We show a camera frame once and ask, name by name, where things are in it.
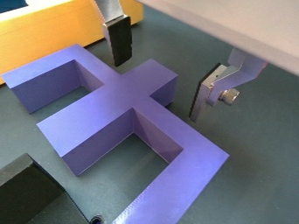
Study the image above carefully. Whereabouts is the yellow slotted board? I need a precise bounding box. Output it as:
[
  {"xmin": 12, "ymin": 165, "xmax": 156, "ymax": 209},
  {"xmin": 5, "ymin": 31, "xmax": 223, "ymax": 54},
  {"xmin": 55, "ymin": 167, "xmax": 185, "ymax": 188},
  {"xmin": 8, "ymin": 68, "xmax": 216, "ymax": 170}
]
[{"xmin": 0, "ymin": 0, "xmax": 145, "ymax": 86}]

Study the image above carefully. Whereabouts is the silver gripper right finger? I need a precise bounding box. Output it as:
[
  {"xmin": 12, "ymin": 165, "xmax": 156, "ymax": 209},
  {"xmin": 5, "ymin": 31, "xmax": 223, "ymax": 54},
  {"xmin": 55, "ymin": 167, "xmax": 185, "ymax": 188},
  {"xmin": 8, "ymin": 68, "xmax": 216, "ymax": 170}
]
[{"xmin": 189, "ymin": 48, "xmax": 267, "ymax": 122}]

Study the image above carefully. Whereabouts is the black angled fixture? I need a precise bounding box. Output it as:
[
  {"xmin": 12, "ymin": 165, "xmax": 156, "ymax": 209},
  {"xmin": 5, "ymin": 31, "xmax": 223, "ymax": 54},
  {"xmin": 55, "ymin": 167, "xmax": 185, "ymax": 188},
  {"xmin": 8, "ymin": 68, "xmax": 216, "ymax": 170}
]
[{"xmin": 0, "ymin": 154, "xmax": 104, "ymax": 224}]

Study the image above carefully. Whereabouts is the blue bar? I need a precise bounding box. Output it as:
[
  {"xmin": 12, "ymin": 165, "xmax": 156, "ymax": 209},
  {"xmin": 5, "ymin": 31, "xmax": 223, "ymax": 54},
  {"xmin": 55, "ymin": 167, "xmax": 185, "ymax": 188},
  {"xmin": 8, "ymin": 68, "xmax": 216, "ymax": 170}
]
[{"xmin": 0, "ymin": 0, "xmax": 27, "ymax": 13}]

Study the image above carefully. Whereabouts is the purple interlocking block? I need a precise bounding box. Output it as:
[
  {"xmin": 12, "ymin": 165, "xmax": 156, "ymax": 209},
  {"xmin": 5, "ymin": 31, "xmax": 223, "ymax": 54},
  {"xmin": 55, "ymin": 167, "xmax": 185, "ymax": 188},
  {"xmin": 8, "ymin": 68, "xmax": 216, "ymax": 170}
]
[{"xmin": 3, "ymin": 45, "xmax": 228, "ymax": 224}]

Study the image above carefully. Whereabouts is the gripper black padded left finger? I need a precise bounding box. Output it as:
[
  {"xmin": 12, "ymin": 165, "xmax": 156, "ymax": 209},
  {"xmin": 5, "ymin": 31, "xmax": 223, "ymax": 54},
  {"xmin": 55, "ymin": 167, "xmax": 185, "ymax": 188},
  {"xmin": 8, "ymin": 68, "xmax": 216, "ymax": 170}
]
[{"xmin": 96, "ymin": 0, "xmax": 132, "ymax": 67}]

